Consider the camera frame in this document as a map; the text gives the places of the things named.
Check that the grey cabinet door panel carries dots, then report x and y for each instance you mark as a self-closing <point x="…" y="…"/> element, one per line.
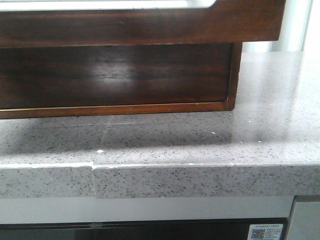
<point x="304" y="221"/>

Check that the dark wooden drawer cabinet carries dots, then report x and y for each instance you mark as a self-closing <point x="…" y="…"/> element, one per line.
<point x="235" y="75"/>

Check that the dark wooden drawer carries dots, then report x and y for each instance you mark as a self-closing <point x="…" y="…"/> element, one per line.
<point x="226" y="21"/>
<point x="150" y="75"/>

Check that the white QR code sticker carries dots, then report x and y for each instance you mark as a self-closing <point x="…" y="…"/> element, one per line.
<point x="265" y="231"/>

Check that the white tray in drawer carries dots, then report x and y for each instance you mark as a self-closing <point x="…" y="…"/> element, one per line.
<point x="79" y="5"/>

